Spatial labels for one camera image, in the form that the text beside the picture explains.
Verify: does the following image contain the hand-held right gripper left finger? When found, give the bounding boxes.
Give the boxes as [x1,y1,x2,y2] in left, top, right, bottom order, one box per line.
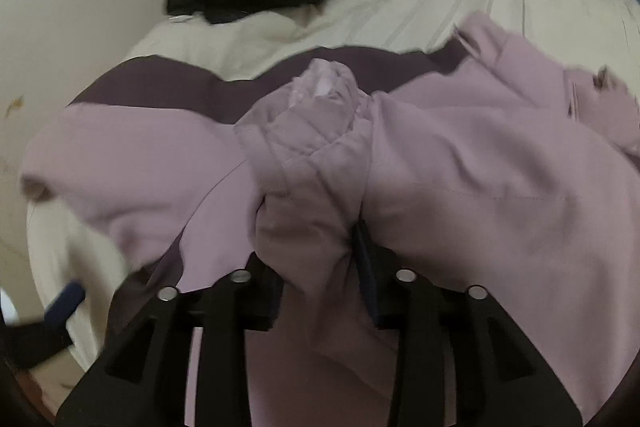
[55,253,285,427]

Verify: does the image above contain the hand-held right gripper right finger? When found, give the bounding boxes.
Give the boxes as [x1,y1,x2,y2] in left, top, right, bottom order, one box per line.
[350,224,584,427]

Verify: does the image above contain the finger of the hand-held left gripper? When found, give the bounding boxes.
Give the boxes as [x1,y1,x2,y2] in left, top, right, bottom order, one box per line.
[42,282,86,326]

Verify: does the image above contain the light purple padded jacket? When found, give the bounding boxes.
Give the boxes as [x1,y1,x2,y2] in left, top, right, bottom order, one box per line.
[20,11,640,427]

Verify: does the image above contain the white striped bed sheet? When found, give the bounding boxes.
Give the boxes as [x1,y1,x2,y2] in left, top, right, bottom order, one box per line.
[25,0,640,408]

